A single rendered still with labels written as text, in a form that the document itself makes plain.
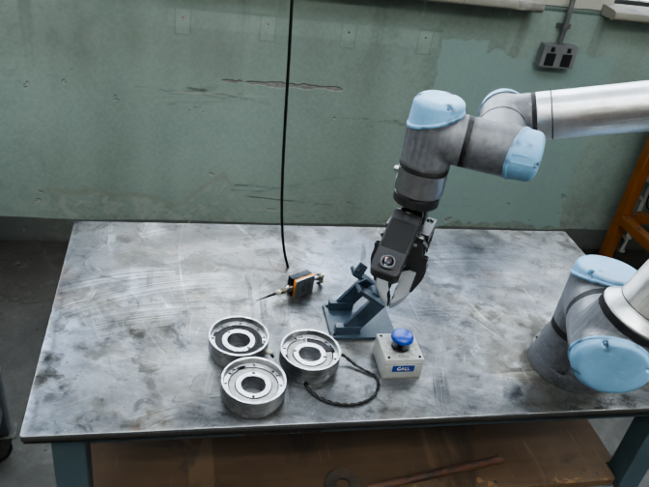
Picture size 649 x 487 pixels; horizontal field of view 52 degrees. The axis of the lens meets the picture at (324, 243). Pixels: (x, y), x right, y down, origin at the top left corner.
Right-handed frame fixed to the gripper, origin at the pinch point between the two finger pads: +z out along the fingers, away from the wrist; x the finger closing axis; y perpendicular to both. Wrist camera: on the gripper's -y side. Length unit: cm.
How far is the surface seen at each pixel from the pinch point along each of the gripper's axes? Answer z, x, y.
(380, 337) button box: 10.2, 0.4, 3.1
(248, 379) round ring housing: 12.5, 17.4, -15.4
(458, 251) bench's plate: 15, -6, 48
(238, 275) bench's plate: 14.8, 33.3, 12.2
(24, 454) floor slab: 95, 91, 5
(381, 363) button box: 12.3, -1.4, -1.0
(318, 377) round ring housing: 12.3, 7.3, -9.6
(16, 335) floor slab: 95, 127, 43
